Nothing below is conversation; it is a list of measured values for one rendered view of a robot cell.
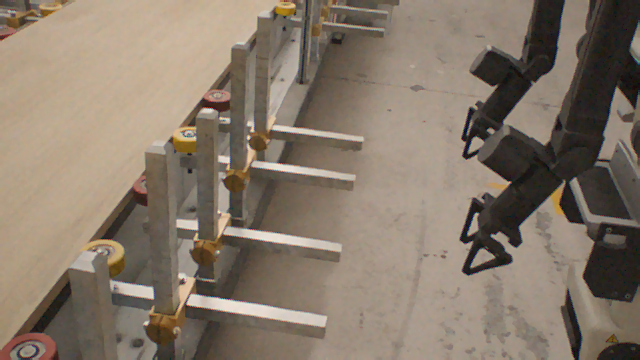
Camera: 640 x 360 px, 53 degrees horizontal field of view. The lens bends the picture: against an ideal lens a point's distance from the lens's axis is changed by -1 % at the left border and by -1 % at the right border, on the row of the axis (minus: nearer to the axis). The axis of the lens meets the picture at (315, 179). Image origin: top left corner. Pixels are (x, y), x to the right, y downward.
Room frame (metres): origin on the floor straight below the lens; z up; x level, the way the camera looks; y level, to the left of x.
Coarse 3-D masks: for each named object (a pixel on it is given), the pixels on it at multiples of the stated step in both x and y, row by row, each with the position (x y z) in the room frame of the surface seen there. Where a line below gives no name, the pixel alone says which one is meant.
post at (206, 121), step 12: (204, 120) 1.11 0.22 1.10; (216, 120) 1.12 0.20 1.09; (204, 132) 1.11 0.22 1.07; (216, 132) 1.12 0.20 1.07; (204, 144) 1.11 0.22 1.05; (216, 144) 1.12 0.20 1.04; (204, 156) 1.11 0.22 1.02; (216, 156) 1.12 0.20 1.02; (204, 168) 1.11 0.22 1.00; (216, 168) 1.12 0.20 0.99; (204, 180) 1.11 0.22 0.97; (216, 180) 1.12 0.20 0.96; (204, 192) 1.11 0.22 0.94; (216, 192) 1.12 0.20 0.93; (204, 204) 1.11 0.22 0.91; (216, 204) 1.12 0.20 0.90; (204, 216) 1.11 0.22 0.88; (216, 216) 1.12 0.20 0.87; (204, 228) 1.11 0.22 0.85; (216, 228) 1.12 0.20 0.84; (216, 264) 1.12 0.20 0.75; (204, 276) 1.11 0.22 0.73
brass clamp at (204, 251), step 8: (224, 216) 1.20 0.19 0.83; (224, 224) 1.17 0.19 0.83; (200, 240) 1.10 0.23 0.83; (208, 240) 1.10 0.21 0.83; (216, 240) 1.11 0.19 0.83; (192, 248) 1.09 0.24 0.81; (200, 248) 1.08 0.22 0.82; (208, 248) 1.08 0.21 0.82; (216, 248) 1.10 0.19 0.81; (192, 256) 1.08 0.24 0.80; (200, 256) 1.08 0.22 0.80; (208, 256) 1.08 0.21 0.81; (216, 256) 1.08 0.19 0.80; (200, 264) 1.08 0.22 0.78; (208, 264) 1.08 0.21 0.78
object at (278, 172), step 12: (192, 156) 1.42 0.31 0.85; (252, 168) 1.39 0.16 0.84; (264, 168) 1.39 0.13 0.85; (276, 168) 1.39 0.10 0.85; (288, 168) 1.40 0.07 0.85; (300, 168) 1.40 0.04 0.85; (276, 180) 1.39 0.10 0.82; (288, 180) 1.38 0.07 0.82; (300, 180) 1.38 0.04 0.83; (312, 180) 1.38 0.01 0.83; (324, 180) 1.37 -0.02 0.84; (336, 180) 1.37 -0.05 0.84; (348, 180) 1.37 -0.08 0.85
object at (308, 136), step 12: (228, 120) 1.67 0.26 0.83; (228, 132) 1.65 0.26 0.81; (276, 132) 1.64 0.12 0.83; (288, 132) 1.64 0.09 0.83; (300, 132) 1.64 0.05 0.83; (312, 132) 1.64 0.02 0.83; (324, 132) 1.65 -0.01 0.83; (324, 144) 1.63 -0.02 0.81; (336, 144) 1.62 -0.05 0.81; (348, 144) 1.62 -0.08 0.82; (360, 144) 1.62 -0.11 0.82
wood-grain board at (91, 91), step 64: (128, 0) 2.56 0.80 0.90; (192, 0) 2.63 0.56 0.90; (256, 0) 2.72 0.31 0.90; (0, 64) 1.78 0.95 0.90; (64, 64) 1.82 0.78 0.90; (128, 64) 1.87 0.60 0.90; (192, 64) 1.91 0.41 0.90; (0, 128) 1.38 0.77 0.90; (64, 128) 1.41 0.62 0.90; (128, 128) 1.44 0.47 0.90; (0, 192) 1.10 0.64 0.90; (64, 192) 1.12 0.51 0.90; (128, 192) 1.15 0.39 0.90; (0, 256) 0.90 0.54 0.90; (64, 256) 0.91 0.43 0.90; (0, 320) 0.74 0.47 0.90
